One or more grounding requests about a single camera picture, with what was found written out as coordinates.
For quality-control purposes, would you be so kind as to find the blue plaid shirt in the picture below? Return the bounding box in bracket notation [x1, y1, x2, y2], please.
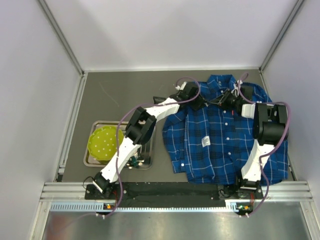
[162, 74, 289, 185]

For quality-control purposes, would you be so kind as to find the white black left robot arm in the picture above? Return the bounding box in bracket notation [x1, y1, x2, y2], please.
[87, 82, 203, 196]

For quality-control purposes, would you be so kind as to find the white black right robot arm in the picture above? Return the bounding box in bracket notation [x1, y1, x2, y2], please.
[209, 85, 291, 193]

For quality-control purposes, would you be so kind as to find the green dotted plate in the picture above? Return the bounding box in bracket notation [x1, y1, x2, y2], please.
[87, 125, 117, 162]

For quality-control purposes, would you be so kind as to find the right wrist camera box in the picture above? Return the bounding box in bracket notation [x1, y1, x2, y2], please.
[231, 83, 242, 97]

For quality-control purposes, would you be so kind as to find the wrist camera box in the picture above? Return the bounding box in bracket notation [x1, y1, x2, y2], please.
[231, 83, 242, 97]
[175, 81, 189, 91]

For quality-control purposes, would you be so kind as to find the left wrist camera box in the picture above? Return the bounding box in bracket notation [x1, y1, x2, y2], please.
[175, 81, 189, 91]

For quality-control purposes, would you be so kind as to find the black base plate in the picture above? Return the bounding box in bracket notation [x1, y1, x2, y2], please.
[84, 182, 262, 200]

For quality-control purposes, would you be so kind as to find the aluminium front frame rail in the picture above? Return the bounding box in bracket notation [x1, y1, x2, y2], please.
[40, 181, 313, 202]

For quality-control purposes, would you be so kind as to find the white slotted cable duct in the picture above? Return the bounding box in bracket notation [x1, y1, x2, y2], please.
[49, 201, 240, 213]

